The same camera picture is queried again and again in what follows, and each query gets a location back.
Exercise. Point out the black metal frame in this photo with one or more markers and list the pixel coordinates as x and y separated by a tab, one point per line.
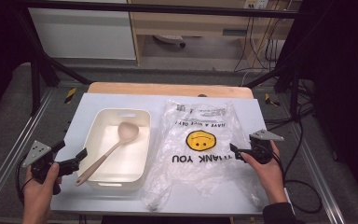
167	8

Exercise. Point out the wooden desk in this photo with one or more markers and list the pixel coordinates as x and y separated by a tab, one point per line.
183	26

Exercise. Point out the white table board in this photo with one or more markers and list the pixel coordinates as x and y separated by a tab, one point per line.
74	199

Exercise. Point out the person's right hand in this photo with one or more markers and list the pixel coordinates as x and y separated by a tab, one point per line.
270	177

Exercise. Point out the yellow black floor tape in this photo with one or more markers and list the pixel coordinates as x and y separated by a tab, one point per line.
272	100
70	95

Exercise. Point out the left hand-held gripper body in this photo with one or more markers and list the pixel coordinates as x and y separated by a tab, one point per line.
38	160

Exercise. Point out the beige silicone spoon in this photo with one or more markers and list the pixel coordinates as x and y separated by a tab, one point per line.
126	132

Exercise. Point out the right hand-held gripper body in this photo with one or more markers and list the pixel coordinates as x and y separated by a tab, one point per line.
261	151

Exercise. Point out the aluminium floor rail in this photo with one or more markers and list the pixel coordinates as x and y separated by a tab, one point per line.
318	174
15	144

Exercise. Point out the clear smiley plastic bag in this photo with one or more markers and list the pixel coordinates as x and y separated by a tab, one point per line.
205	174

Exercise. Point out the white cabinet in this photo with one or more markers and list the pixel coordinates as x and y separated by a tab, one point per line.
84	34

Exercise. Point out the white power strip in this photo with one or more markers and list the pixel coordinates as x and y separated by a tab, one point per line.
256	3

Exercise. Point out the cream plastic storage bin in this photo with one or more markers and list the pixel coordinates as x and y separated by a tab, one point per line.
130	165

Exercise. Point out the office chair base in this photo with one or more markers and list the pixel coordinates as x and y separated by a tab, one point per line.
167	39

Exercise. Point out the person's left hand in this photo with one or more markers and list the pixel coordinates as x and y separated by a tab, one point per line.
38	196

